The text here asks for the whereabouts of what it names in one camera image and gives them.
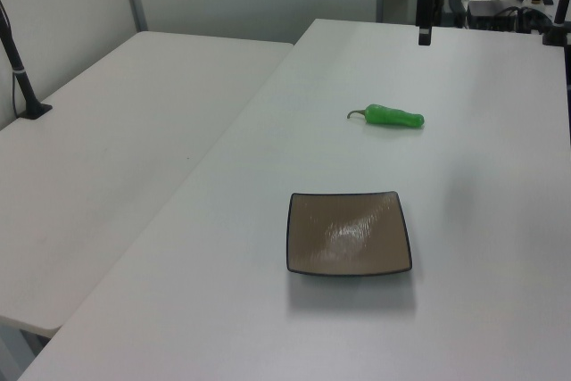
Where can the green chili pepper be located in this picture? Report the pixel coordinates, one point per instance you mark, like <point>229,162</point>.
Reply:
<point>392,116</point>

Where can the brown square ceramic plate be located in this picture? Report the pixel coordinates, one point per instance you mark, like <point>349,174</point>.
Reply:
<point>348,234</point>

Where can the black electronics box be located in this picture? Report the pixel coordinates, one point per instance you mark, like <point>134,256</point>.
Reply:
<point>490,13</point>

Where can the plain black clamped pole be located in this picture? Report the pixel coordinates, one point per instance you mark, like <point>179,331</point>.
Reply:
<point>560,6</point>

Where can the white side table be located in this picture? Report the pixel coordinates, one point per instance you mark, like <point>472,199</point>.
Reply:
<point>111,153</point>

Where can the black pole with white band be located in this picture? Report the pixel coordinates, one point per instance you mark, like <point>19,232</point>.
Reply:
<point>20,77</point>

